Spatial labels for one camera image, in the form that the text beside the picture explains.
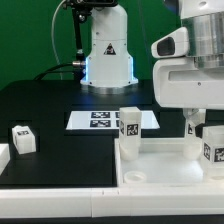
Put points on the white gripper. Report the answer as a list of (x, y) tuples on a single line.
[(179, 84)]

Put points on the white square tabletop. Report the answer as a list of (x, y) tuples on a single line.
[(160, 162)]

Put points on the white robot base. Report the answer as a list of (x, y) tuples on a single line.
[(109, 66)]

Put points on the white sheet with tags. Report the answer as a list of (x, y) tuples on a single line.
[(108, 120)]

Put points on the white front fence bar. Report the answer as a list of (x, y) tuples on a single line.
[(48, 203)]

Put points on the white left fence piece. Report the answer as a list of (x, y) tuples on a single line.
[(4, 156)]

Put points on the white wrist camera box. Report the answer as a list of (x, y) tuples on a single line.
[(175, 44)]

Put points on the black camera stand pole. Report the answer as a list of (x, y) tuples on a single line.
[(81, 10)]

